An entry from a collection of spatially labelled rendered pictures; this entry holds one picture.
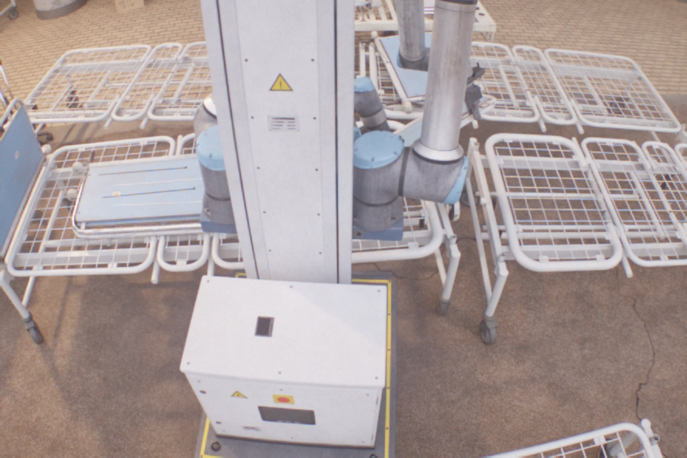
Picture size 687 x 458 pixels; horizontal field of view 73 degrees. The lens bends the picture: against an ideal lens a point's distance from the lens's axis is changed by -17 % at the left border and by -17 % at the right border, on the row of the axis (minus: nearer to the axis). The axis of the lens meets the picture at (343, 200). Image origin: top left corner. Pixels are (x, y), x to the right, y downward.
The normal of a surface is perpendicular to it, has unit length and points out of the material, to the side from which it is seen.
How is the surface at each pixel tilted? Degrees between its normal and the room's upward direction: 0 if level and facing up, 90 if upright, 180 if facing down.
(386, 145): 5
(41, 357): 0
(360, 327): 0
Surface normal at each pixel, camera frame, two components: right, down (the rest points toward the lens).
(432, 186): -0.23, 0.51
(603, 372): 0.00, -0.72
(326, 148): -0.05, 0.69
